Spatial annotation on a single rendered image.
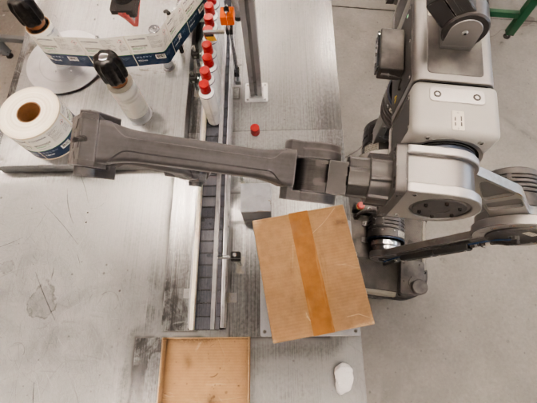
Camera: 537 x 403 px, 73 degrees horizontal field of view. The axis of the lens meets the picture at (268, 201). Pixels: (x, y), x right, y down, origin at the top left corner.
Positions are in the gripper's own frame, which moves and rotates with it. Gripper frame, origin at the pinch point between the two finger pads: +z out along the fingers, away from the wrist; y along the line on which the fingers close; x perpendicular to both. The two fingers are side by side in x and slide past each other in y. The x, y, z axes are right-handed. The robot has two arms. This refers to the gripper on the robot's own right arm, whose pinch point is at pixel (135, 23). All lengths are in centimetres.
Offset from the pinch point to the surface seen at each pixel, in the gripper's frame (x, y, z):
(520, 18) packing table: 202, -101, 96
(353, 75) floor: 97, -76, 116
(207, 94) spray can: 19.8, 15.1, 14.1
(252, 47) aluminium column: 34.2, -0.1, 10.4
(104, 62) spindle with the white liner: -8.2, 12.6, 1.9
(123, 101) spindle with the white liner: -8.3, 14.5, 17.5
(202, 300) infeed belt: 18, 77, 31
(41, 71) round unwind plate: -49, -10, 31
